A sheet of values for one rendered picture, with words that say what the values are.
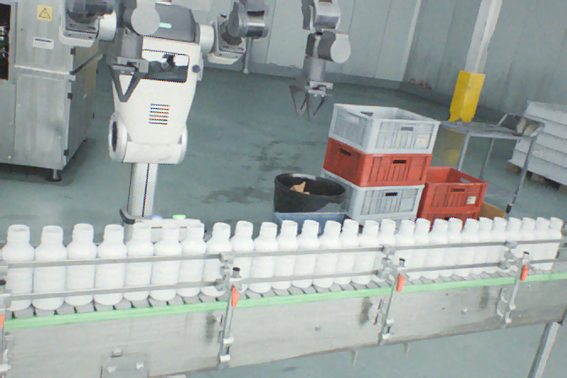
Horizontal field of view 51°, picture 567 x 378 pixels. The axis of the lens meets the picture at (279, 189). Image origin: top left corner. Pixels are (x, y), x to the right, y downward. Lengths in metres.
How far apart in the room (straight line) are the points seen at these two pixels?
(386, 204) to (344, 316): 2.44
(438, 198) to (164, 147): 2.85
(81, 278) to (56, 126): 3.72
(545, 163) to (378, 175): 5.02
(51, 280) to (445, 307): 1.07
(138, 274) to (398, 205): 2.93
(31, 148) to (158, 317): 3.80
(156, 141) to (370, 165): 2.13
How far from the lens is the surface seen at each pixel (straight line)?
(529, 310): 2.07
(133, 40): 1.29
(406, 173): 3.99
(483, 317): 1.92
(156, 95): 1.79
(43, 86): 4.89
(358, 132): 3.74
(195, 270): 1.32
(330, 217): 2.23
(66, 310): 1.29
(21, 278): 1.25
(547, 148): 8.59
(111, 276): 1.27
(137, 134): 1.80
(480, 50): 11.58
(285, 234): 1.40
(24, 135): 5.00
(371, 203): 3.85
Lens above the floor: 1.65
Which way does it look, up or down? 17 degrees down
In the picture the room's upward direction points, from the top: 10 degrees clockwise
